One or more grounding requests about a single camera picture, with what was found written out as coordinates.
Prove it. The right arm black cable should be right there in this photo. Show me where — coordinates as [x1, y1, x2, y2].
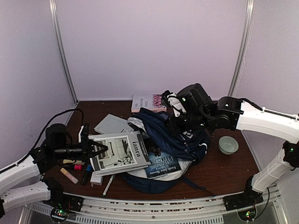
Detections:
[242, 99, 299, 121]

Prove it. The pale green paperback book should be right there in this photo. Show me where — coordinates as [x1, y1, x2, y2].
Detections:
[94, 114, 133, 134]

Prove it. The teal patterned ceramic bowl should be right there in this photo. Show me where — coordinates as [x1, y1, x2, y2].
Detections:
[218, 136, 239, 155]

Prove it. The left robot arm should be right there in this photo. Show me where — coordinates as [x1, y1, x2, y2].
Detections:
[0, 123, 108, 216]

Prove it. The pink highlighter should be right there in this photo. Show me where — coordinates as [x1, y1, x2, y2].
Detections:
[68, 164, 82, 170]

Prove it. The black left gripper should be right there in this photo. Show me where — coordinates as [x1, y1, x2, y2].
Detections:
[54, 137, 107, 162]

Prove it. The white power adapter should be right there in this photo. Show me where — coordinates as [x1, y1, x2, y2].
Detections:
[90, 172, 104, 187]

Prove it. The aluminium frame post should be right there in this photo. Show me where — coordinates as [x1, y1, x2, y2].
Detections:
[228, 0, 256, 97]
[49, 0, 78, 104]

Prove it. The blue cap marker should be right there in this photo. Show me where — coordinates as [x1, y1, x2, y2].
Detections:
[80, 165, 93, 186]

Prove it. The dark Wuthering Heights book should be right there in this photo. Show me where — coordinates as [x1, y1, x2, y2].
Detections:
[143, 139, 181, 179]

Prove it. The yellow highlighter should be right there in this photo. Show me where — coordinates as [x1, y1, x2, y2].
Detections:
[63, 159, 81, 165]

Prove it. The aluminium frame post right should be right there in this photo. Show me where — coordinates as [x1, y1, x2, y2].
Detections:
[228, 0, 256, 97]

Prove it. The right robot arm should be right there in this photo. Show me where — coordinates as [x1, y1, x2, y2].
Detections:
[162, 83, 299, 206]

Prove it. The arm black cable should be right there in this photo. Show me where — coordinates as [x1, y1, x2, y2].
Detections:
[242, 99, 299, 121]
[0, 108, 85, 175]

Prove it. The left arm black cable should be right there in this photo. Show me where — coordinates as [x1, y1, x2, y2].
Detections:
[0, 108, 85, 175]

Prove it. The aluminium frame post left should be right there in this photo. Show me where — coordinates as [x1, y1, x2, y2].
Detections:
[49, 0, 78, 104]

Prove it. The navy blue student backpack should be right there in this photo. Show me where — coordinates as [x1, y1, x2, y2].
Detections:
[121, 108, 211, 194]

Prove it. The white Designer Fate book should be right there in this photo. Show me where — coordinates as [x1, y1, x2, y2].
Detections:
[131, 94, 167, 113]

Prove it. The beige highlighter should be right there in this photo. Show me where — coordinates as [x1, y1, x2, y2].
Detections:
[60, 168, 78, 184]

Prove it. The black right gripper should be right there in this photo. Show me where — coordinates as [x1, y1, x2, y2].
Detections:
[164, 112, 211, 136]

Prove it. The grey Ianra magazine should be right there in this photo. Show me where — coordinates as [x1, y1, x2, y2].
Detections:
[89, 131, 150, 176]

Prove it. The aluminium front rail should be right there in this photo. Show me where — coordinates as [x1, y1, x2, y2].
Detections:
[20, 183, 288, 224]

